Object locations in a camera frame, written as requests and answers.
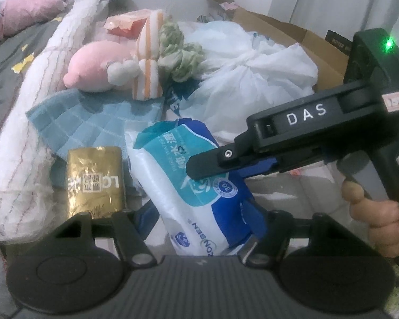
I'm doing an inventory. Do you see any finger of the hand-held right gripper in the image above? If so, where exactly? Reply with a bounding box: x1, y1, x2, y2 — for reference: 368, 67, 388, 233
186, 144, 264, 182
233, 159, 283, 180

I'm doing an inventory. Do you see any blue white wet wipes packet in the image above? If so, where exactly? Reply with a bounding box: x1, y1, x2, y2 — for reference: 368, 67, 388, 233
124, 118, 270, 256

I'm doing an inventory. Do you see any large cardboard box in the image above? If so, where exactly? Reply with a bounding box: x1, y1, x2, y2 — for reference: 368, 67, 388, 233
234, 7, 353, 87

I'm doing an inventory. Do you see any small cardboard box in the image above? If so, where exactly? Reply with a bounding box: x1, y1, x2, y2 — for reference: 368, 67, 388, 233
204, 0, 245, 24

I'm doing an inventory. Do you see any gold tissue pack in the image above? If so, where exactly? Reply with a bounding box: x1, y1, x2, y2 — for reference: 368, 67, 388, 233
66, 145, 126, 219

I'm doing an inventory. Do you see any orange striped towel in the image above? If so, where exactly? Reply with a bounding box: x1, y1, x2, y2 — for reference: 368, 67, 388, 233
132, 9, 165, 101

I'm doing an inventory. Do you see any light blue towel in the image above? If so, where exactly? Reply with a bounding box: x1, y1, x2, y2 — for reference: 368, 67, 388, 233
26, 88, 165, 196

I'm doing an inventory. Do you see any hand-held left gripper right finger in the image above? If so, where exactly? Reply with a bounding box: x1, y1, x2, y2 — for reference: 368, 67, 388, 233
241, 210, 363, 268

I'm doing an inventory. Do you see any white knitted blanket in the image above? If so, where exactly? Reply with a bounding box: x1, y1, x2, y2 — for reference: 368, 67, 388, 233
0, 0, 110, 243

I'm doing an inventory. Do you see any white plastic bag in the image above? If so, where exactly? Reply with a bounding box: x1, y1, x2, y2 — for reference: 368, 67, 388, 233
176, 20, 318, 140

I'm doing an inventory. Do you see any grey quilt with yellow flowers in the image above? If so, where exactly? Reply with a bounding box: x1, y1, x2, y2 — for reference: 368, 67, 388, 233
0, 5, 70, 160

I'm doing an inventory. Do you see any person's right hand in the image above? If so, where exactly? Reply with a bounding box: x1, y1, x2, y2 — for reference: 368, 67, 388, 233
341, 169, 399, 260

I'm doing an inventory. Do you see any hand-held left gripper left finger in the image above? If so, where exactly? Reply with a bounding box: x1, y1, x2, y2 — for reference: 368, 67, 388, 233
36, 203, 160, 268

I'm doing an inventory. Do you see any blue printed plastic bag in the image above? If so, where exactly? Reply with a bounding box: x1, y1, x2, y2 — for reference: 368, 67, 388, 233
164, 81, 202, 120

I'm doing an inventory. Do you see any green fluffy cloth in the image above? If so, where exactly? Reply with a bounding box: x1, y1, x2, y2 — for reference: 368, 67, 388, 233
158, 22, 205, 83

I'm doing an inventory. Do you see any orange pink tissue packet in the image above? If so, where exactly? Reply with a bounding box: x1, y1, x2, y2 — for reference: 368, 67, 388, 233
105, 10, 153, 38

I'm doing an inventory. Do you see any pink plush toy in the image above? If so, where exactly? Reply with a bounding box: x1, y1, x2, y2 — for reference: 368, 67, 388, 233
63, 40, 142, 93

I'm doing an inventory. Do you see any black box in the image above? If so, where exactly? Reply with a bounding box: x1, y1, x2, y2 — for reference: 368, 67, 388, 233
324, 30, 353, 52

